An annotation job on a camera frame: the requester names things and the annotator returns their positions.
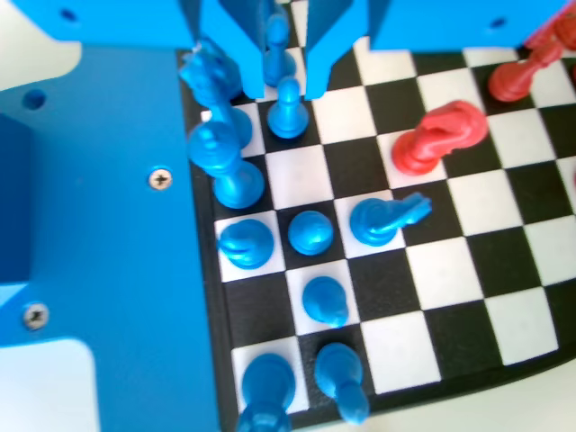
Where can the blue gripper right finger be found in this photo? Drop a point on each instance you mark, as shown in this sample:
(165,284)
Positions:
(317,45)

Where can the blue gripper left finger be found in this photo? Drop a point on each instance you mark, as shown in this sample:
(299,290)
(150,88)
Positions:
(252,45)

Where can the blue chess pawn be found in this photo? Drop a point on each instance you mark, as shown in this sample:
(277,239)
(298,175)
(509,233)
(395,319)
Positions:
(342,378)
(288,112)
(276,54)
(324,299)
(310,231)

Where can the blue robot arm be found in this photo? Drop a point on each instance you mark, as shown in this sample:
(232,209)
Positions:
(13,202)

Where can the blue chess queen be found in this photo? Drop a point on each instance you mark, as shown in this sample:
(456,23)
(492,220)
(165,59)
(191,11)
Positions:
(207,81)

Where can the red chess knight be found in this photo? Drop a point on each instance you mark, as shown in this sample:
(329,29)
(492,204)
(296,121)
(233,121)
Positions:
(441,135)

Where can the blue chess bishop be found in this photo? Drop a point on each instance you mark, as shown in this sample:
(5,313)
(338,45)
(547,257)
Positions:
(245,243)

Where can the red chess pawn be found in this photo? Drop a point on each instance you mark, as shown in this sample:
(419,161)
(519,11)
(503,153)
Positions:
(513,81)
(558,22)

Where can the blue chess rook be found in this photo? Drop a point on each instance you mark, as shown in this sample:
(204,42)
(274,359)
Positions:
(265,391)

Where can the silver screw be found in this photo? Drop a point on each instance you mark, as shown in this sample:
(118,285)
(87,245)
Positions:
(160,177)
(35,315)

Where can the black and white chessboard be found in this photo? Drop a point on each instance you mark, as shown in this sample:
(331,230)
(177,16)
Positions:
(472,270)

